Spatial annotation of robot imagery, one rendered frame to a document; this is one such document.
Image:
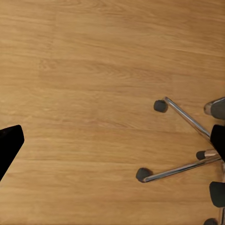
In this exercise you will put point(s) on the swivel chair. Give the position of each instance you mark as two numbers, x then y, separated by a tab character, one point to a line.
215	108

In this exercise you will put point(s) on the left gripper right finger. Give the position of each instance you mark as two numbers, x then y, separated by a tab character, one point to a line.
217	138

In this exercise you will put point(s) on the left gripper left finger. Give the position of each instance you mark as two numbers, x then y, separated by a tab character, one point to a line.
11	140

